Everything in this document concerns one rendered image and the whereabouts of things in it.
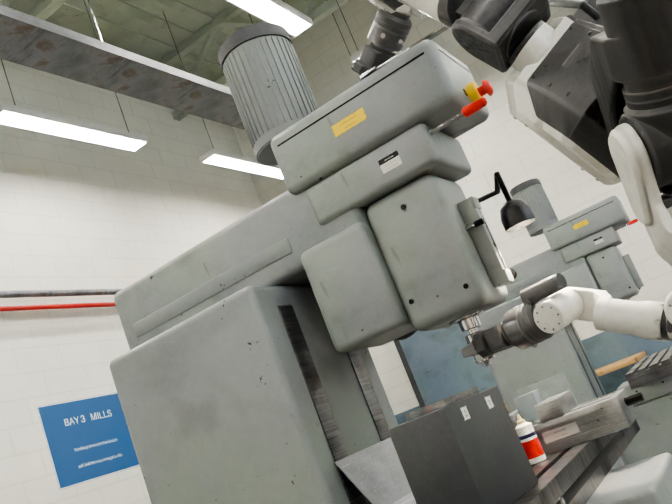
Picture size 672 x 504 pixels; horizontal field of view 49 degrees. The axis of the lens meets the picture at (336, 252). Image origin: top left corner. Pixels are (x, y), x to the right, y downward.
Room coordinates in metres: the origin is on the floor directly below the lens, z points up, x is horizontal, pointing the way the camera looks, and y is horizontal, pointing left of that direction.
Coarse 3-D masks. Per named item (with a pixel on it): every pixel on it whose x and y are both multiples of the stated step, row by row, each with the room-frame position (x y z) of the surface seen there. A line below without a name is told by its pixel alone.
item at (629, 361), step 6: (636, 354) 7.56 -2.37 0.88; (642, 354) 7.47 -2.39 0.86; (624, 360) 7.28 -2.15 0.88; (630, 360) 7.03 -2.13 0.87; (636, 360) 7.04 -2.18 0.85; (606, 366) 7.55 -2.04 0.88; (612, 366) 7.11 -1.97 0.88; (618, 366) 7.09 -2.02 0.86; (624, 366) 7.06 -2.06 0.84; (630, 366) 7.07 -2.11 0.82; (600, 372) 7.16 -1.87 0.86; (606, 372) 7.14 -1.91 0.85; (504, 402) 7.82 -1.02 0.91
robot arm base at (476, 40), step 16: (528, 0) 1.14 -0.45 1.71; (544, 0) 1.16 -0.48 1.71; (512, 16) 1.14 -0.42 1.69; (528, 16) 1.15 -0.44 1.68; (544, 16) 1.20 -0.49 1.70; (464, 32) 1.18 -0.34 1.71; (480, 32) 1.16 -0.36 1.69; (496, 32) 1.15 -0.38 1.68; (512, 32) 1.15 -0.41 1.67; (528, 32) 1.19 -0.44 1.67; (464, 48) 1.25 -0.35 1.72; (480, 48) 1.20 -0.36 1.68; (496, 48) 1.16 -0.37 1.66; (512, 48) 1.18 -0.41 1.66; (496, 64) 1.22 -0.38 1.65
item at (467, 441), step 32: (416, 416) 1.29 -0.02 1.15; (448, 416) 1.25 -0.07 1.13; (480, 416) 1.34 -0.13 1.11; (416, 448) 1.29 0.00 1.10; (448, 448) 1.26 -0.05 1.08; (480, 448) 1.30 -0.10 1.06; (512, 448) 1.39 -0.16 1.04; (416, 480) 1.30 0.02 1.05; (448, 480) 1.27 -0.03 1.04; (480, 480) 1.26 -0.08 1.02; (512, 480) 1.35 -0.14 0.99
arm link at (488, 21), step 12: (444, 0) 1.20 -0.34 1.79; (456, 0) 1.20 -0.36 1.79; (468, 0) 1.21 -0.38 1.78; (480, 0) 1.17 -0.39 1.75; (492, 0) 1.16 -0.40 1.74; (504, 0) 1.16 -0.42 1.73; (444, 12) 1.21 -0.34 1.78; (456, 12) 1.21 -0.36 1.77; (468, 12) 1.18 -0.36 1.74; (480, 12) 1.16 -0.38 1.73; (492, 12) 1.16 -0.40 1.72; (504, 12) 1.16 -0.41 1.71; (480, 24) 1.16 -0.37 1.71; (492, 24) 1.16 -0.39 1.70
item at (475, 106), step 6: (474, 102) 1.50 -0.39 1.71; (480, 102) 1.49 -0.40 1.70; (486, 102) 1.49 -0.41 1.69; (462, 108) 1.51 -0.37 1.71; (468, 108) 1.50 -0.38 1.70; (474, 108) 1.50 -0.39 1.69; (480, 108) 1.50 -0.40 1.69; (456, 114) 1.52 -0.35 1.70; (462, 114) 1.52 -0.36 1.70; (468, 114) 1.51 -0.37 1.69; (450, 120) 1.53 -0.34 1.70; (456, 120) 1.53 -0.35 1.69; (438, 126) 1.54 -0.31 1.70; (444, 126) 1.54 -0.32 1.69; (432, 132) 1.55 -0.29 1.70
